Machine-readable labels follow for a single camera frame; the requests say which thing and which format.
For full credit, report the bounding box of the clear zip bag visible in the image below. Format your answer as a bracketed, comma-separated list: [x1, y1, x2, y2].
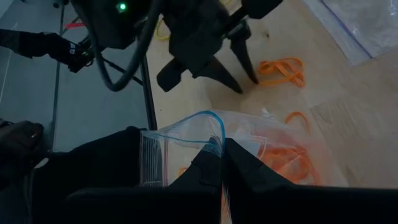
[139, 109, 349, 224]

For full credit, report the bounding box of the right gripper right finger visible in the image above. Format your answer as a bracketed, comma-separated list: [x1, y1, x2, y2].
[223, 138, 398, 224]

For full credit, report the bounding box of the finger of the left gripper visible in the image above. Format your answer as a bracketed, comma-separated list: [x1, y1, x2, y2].
[157, 57, 244, 95]
[229, 0, 284, 85]

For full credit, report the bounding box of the orange rubber band pile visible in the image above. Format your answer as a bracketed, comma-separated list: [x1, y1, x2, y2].
[177, 57, 321, 224]

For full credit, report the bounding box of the clear plastic bag pile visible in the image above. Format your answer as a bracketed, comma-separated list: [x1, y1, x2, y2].
[303, 0, 398, 67]

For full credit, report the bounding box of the person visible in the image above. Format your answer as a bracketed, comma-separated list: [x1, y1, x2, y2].
[0, 120, 141, 224]

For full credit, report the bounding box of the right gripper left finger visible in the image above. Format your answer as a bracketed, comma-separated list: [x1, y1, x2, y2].
[67, 146, 223, 224]

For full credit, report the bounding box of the black aluminium table frame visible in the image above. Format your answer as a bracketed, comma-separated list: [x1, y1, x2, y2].
[102, 52, 159, 131]

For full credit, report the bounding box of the yellow rubber band ring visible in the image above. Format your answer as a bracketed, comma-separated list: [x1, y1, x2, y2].
[154, 17, 171, 41]

